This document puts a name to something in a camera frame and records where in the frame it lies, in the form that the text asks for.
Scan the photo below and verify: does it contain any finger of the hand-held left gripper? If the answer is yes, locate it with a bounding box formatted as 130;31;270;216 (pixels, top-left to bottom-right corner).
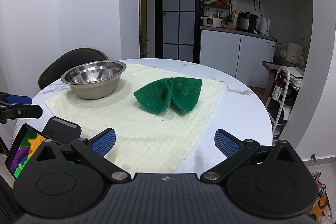
0;101;43;124
0;92;32;106

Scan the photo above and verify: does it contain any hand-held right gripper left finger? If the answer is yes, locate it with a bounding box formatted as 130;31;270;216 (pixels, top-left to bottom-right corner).
25;128;132;183

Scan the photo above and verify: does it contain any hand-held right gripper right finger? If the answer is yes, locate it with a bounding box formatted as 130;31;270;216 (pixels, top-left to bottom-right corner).
200;129;309;183

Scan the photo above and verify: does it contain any stainless steel bowl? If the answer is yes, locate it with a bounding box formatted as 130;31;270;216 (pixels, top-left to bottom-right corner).
61;60;127;100

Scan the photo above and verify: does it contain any green scouring pad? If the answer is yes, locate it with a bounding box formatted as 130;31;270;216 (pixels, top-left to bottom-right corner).
133;77;203;115

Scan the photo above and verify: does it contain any smartphone with colourful screen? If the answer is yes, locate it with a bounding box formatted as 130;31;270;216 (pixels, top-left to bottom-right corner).
5;124;53;179

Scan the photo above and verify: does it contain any cream ribbed cloth mat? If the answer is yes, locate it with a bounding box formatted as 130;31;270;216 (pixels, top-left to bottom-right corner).
43;63;227;173

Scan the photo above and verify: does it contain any black chair with wooden edge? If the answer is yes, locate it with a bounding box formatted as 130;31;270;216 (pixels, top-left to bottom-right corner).
38;48;109;90

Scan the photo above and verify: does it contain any dark glass bottle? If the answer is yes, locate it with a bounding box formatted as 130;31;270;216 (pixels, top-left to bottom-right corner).
272;73;285;101

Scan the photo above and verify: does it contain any white lower kitchen cabinet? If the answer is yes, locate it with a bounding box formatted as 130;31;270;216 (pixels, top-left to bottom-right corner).
199;27;277;88

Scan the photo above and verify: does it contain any wooden side table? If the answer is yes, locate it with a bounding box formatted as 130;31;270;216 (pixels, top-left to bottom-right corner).
262;61;305;101

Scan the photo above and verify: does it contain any orange printed bag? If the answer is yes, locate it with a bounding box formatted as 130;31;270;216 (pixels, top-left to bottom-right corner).
310;179;330;222

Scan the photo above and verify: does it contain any cream boxy appliance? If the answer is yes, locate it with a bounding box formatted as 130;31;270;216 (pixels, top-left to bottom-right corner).
286;42;305;64

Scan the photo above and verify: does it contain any cream electric cooking pot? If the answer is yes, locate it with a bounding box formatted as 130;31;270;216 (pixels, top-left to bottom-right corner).
202;17;223;28

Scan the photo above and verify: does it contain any black countertop appliance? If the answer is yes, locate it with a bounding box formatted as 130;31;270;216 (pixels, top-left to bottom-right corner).
238;11;258;31

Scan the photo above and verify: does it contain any white electric kettle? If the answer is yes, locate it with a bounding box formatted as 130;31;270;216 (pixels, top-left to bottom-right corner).
260;18;271;35

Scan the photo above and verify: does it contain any black framed glass door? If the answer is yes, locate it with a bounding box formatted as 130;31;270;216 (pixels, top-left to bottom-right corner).
155;0;202;63

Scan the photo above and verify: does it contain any metal kitchen shelf rack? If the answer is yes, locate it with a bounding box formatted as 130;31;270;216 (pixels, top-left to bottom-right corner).
202;0;233;20

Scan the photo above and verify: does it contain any white tube frame trolley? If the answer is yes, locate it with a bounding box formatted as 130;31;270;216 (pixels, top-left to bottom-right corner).
265;65;300;135

